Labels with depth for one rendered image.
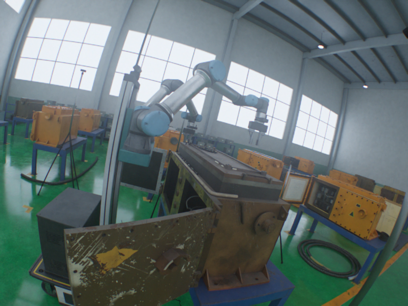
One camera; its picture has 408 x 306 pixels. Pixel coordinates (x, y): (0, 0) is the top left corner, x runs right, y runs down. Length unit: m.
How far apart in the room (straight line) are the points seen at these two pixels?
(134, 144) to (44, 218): 0.79
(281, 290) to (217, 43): 11.73
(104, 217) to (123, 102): 0.72
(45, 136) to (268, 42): 13.01
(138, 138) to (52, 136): 3.42
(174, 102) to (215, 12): 12.10
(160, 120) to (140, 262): 0.59
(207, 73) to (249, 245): 1.07
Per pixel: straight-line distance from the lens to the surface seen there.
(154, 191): 2.52
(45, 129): 4.39
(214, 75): 1.03
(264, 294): 1.49
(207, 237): 1.09
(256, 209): 1.26
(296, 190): 3.81
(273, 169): 5.27
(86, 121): 7.22
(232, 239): 1.29
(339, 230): 3.62
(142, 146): 1.02
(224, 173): 1.14
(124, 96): 1.18
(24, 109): 8.26
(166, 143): 4.08
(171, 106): 0.94
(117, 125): 1.18
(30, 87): 12.31
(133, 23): 11.67
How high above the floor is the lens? 1.57
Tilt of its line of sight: 7 degrees down
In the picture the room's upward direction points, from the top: 14 degrees clockwise
